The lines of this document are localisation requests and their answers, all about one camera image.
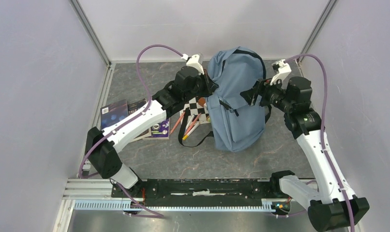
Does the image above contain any blue student backpack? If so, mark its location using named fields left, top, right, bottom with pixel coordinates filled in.
left=205, top=46, right=270, bottom=152

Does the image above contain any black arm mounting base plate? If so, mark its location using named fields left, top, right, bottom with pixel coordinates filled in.
left=127, top=178, right=291, bottom=207

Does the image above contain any yellow tipped pencil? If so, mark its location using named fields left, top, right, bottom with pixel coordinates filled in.
left=182, top=122, right=200, bottom=140

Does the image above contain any orange pencil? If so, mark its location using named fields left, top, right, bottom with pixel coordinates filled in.
left=170, top=111, right=185, bottom=134

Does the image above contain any Tale of Two Cities book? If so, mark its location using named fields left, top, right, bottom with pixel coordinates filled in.
left=127, top=98, right=152, bottom=143

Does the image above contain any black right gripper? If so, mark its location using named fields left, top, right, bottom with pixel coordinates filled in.
left=240, top=75, right=294, bottom=113

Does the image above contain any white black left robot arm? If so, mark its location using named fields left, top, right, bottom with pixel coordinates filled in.
left=84, top=66, right=218, bottom=197

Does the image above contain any black white checkerboard mat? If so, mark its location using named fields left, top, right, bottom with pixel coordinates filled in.
left=180, top=97, right=210, bottom=124

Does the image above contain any brown small block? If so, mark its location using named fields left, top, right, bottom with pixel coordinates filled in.
left=197, top=98, right=206, bottom=108

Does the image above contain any purple cover book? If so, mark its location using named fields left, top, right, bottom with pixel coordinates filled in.
left=143, top=119, right=170, bottom=140

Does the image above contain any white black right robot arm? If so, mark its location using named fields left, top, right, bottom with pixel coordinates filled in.
left=241, top=76, right=370, bottom=232

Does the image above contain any dark blue barcode book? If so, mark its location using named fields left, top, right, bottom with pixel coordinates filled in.
left=100, top=99, right=129, bottom=129

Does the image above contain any white slotted cable duct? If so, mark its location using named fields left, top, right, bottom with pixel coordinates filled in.
left=74, top=200, right=274, bottom=212

